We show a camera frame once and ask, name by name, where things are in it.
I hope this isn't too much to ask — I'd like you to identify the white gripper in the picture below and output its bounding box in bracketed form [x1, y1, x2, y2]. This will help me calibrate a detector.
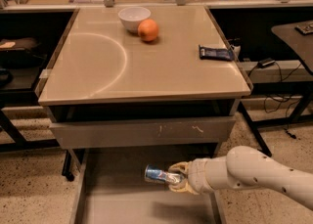
[168, 158, 213, 195]

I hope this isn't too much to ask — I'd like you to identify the dark blue snack packet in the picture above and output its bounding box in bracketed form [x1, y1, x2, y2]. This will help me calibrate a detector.
[199, 45, 235, 62]

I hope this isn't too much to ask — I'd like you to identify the grey drawer cabinet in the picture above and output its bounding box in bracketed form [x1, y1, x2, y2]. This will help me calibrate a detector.
[34, 5, 254, 224]

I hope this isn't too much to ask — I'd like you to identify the black remote keypad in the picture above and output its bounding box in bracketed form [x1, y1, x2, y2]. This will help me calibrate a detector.
[294, 22, 313, 35]

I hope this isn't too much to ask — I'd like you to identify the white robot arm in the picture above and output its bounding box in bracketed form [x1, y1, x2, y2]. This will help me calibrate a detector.
[169, 146, 313, 210]

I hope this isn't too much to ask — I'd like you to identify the blue silver redbull can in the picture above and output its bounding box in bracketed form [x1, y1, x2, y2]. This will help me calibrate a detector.
[144, 165, 184, 185]

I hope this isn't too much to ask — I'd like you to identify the open grey middle drawer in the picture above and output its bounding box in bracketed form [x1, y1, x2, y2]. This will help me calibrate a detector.
[69, 145, 226, 224]

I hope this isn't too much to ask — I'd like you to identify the white bowl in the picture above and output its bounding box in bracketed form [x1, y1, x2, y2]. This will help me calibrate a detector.
[118, 7, 151, 33]

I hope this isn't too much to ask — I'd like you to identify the black table leg frame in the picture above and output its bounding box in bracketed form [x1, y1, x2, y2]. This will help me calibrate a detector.
[238, 82, 313, 157]

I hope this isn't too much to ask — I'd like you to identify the dark round side table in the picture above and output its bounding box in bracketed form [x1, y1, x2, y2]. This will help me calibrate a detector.
[272, 21, 313, 75]

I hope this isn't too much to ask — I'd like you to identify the black power adapter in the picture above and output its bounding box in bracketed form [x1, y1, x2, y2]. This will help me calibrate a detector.
[257, 58, 275, 68]

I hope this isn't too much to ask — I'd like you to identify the orange fruit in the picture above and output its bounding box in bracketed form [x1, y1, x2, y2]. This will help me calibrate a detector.
[138, 19, 158, 42]

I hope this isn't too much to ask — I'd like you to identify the grey top drawer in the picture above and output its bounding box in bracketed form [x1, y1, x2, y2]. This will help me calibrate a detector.
[50, 116, 235, 149]

